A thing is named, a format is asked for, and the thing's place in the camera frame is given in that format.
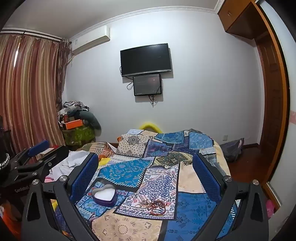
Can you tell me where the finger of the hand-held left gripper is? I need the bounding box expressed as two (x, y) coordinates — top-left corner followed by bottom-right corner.
(9, 139), (50, 168)
(11, 146), (70, 184)

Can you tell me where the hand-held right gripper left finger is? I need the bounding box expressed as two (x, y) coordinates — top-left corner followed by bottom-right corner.
(21, 153), (100, 241)

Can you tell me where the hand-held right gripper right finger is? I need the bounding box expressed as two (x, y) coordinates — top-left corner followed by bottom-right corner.
(192, 152), (269, 241)

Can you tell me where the purple heart-shaped jewelry box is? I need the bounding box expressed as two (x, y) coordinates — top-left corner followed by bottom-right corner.
(91, 183), (116, 206)

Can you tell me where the pile of mixed jewelry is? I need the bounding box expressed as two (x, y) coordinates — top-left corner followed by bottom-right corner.
(133, 197), (167, 217)

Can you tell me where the white cloth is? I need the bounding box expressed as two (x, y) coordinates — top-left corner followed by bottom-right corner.
(49, 150), (91, 181)

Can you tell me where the green patterned bag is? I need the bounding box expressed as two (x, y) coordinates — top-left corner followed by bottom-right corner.
(62, 126), (96, 146)

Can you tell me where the orange striped cloth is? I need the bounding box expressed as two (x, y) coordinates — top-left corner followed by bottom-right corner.
(80, 141), (119, 161)

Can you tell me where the dark bag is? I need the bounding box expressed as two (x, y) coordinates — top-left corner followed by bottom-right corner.
(219, 138), (245, 163)

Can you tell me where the orange box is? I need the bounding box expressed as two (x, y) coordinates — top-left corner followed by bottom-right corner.
(64, 119), (84, 130)

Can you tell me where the pile of clothes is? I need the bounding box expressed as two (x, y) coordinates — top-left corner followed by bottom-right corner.
(57, 100), (102, 138)

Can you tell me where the striped brown curtain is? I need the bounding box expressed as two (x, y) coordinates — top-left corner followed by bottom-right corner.
(0, 32), (70, 160)

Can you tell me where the patchwork printed blanket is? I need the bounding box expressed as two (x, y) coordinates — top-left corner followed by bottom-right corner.
(54, 128), (239, 241)

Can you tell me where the pink slipper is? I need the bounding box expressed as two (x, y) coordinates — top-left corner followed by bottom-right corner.
(265, 199), (275, 216)

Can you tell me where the yellow foam tube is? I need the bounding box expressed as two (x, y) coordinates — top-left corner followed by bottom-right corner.
(138, 121), (164, 134)

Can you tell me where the brown wooden door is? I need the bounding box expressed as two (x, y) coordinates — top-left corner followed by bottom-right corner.
(254, 30), (285, 164)

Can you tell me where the white air conditioner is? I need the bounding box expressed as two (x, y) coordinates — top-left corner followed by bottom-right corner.
(69, 25), (111, 56)

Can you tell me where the wooden overhead cabinet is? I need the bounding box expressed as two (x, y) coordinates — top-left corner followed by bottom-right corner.
(217, 0), (258, 36)

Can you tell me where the small black wall monitor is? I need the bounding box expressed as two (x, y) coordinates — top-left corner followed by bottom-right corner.
(133, 73), (162, 96)

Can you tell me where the black wall television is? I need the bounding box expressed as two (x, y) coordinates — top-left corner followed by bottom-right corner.
(120, 43), (172, 77)

